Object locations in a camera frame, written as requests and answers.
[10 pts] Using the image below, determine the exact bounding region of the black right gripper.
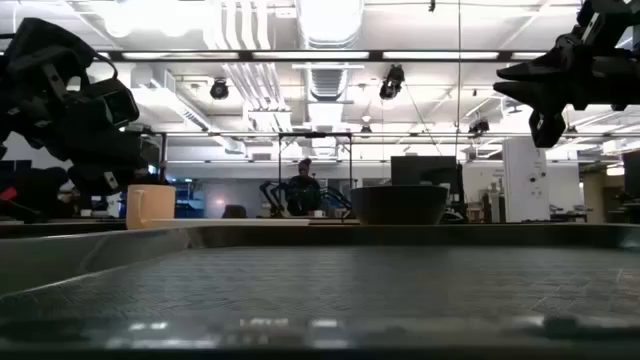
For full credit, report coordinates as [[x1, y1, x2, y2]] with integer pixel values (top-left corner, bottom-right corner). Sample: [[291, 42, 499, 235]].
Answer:
[[491, 27, 640, 149]]

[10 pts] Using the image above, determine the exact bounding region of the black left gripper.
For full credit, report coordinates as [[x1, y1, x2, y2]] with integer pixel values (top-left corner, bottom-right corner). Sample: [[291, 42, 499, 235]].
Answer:
[[0, 17, 151, 198]]

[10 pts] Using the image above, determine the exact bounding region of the orange ceramic mug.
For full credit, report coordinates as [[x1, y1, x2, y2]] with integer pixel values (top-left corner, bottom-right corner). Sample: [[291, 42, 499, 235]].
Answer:
[[125, 184, 178, 231]]

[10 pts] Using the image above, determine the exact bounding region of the black bowl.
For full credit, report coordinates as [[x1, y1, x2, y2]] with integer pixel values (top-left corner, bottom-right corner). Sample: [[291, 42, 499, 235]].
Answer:
[[349, 184, 450, 226]]

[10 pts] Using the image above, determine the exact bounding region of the white pillar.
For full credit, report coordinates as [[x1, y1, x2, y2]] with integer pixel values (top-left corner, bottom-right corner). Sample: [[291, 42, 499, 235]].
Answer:
[[501, 136, 552, 223]]

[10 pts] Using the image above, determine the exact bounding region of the black computer monitor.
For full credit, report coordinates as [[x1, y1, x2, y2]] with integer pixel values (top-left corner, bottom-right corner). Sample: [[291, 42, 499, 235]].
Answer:
[[389, 155, 459, 188]]

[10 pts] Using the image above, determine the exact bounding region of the person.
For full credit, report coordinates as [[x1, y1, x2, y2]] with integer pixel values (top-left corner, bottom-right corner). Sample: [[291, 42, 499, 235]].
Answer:
[[285, 157, 324, 218]]

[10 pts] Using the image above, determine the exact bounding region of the black ceiling camera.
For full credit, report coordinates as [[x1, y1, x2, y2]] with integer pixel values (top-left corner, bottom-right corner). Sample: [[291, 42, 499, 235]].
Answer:
[[209, 77, 230, 101], [378, 64, 406, 101]]

